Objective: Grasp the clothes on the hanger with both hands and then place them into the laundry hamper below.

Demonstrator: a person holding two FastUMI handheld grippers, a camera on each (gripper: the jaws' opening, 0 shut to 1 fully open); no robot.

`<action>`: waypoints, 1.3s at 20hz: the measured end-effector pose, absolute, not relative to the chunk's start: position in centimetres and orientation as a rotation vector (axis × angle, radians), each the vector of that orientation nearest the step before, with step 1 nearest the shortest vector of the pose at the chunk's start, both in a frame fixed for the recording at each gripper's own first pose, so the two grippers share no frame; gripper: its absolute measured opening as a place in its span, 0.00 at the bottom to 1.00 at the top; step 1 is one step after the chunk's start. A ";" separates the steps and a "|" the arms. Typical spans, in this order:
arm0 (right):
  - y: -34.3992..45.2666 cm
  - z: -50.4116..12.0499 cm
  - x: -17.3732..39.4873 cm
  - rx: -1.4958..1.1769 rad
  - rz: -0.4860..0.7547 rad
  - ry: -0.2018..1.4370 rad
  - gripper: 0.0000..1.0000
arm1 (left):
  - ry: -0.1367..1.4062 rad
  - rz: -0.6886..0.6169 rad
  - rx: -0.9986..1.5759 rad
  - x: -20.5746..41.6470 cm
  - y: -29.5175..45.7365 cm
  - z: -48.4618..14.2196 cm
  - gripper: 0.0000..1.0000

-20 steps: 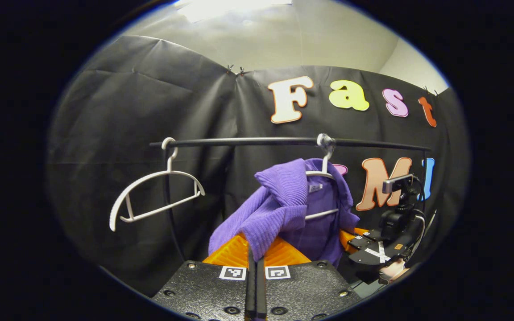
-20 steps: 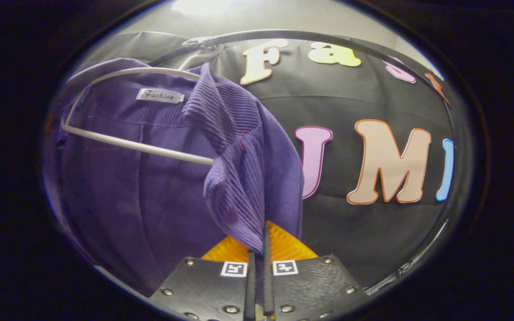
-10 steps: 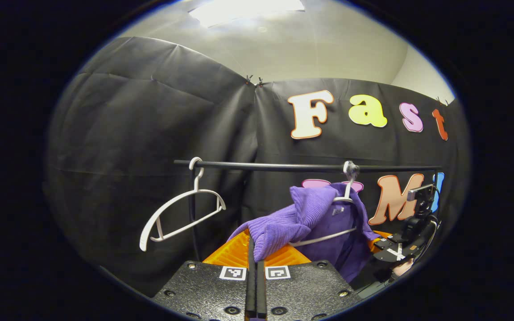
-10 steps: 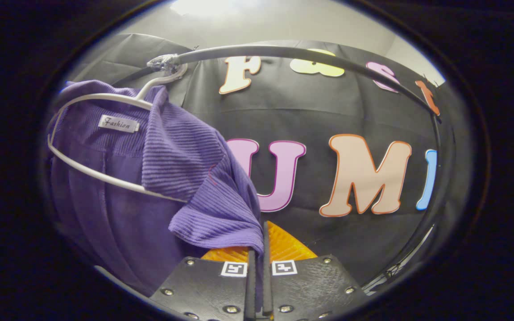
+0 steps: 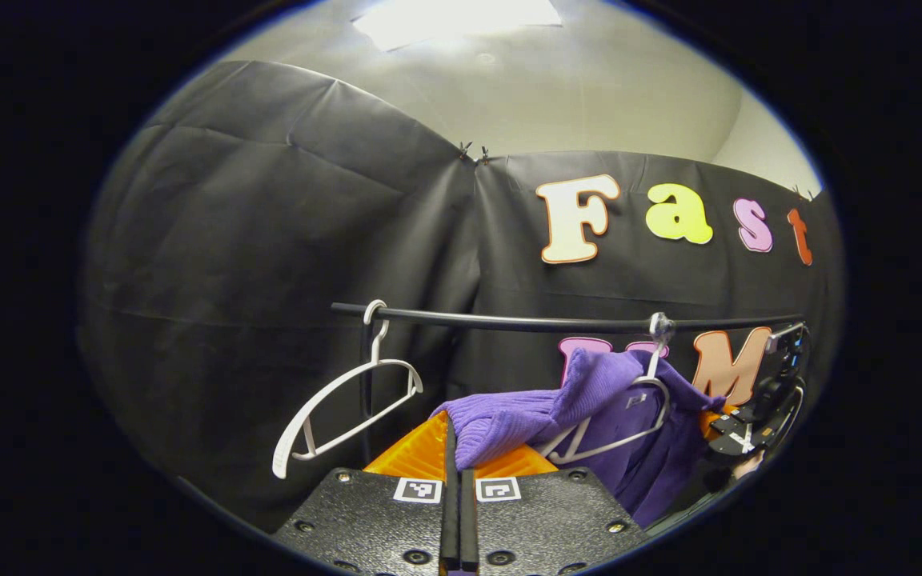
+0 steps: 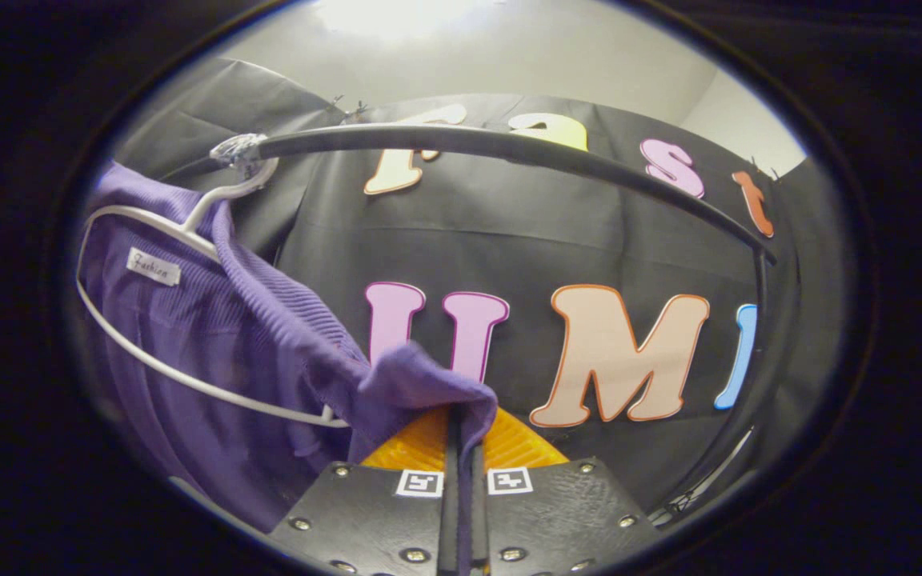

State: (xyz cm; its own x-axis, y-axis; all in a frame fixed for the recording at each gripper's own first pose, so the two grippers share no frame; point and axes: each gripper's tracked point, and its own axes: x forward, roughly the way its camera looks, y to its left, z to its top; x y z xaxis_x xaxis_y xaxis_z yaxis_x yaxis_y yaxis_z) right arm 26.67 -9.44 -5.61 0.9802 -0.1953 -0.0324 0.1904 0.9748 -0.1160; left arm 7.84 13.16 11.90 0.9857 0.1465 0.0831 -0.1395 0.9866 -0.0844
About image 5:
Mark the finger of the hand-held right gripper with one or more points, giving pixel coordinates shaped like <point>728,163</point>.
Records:
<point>737,442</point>
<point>741,416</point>

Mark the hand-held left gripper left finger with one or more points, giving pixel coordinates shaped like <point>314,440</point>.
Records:
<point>365,520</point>

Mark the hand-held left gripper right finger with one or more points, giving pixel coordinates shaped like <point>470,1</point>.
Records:
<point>557,520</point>

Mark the purple shirt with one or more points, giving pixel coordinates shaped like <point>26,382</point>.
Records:
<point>509,416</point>

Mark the white hanger with metal hook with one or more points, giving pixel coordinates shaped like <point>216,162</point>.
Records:
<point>660,328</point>

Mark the empty white plastic hanger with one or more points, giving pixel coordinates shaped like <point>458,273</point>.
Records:
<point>281,460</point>

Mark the black clothes rack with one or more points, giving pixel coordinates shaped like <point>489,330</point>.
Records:
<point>509,322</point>

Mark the black backdrop cloth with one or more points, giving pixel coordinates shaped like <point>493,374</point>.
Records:
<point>229,280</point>

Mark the ceiling light panel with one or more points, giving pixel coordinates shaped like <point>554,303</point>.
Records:
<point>461,20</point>

